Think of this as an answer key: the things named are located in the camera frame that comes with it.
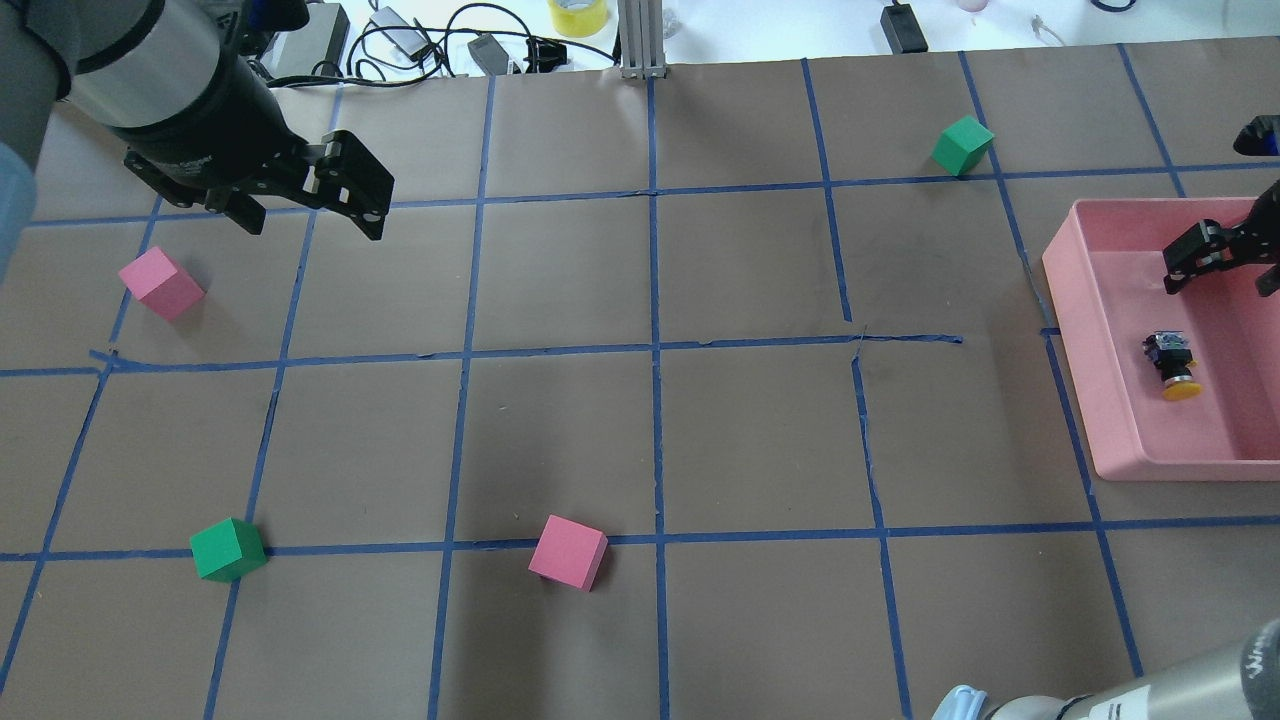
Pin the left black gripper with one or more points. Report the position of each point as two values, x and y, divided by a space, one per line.
205 125

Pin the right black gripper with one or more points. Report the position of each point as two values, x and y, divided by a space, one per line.
1208 243

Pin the yellow push button switch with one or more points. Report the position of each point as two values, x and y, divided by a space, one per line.
1169 352

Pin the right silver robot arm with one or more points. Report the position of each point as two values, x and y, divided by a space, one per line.
1237 682

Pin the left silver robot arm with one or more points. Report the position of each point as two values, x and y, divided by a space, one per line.
53 52

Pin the pink plastic tray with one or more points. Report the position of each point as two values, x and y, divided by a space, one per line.
1106 276

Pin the pink cube far side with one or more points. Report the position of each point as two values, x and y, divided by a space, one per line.
160 283

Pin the pink cube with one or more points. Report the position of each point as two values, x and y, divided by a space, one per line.
569 553
160 283

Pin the green cube near tray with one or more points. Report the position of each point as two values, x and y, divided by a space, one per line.
962 145

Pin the yellow tape roll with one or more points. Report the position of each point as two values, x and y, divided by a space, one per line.
578 19

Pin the green cube near base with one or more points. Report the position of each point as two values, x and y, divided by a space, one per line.
227 550

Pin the black power adapter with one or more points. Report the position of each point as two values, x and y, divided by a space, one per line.
902 29

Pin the pink cube centre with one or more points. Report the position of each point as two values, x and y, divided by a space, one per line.
569 553

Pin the aluminium profile post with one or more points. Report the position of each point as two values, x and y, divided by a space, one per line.
641 39

